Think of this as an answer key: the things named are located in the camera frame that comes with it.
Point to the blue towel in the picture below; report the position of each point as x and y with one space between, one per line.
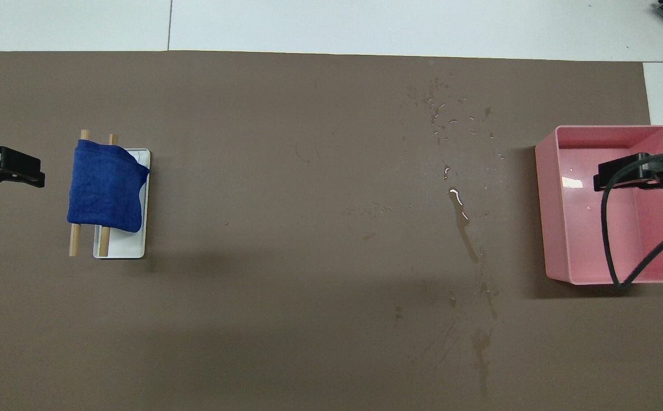
105 188

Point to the water puddle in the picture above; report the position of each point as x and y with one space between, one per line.
455 197

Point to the scattered water droplets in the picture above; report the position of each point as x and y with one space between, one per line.
438 108

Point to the pink plastic bin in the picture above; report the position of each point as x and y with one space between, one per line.
577 240

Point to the brown table mat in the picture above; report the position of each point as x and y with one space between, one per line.
285 200

